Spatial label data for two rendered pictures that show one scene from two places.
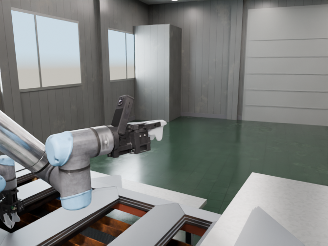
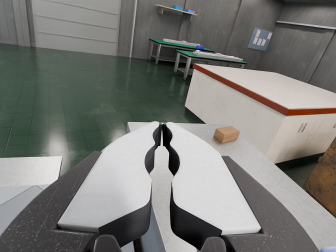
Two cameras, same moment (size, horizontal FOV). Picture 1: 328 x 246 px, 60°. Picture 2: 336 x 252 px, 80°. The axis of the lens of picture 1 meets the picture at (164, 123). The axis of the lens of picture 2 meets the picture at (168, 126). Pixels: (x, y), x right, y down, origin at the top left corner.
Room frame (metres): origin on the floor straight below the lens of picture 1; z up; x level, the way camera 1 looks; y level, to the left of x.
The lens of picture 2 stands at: (0.80, 0.10, 1.52)
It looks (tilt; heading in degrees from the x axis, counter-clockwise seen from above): 27 degrees down; 306
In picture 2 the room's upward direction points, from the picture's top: 12 degrees clockwise
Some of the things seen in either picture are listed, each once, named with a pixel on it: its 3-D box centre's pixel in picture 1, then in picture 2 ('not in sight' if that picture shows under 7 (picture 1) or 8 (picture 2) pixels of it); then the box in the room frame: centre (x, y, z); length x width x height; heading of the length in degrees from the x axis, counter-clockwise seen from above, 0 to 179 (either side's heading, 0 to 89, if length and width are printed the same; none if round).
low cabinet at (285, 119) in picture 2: not in sight; (268, 109); (1.52, -3.79, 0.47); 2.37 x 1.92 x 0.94; 69
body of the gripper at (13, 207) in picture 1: (10, 200); not in sight; (1.23, 0.72, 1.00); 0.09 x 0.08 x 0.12; 60
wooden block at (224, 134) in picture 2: not in sight; (226, 134); (1.10, -0.82, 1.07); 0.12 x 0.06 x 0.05; 76
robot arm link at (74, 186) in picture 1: (72, 183); not in sight; (0.68, 0.23, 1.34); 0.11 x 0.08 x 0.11; 43
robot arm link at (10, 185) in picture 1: (8, 183); not in sight; (1.24, 0.73, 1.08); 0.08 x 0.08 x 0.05
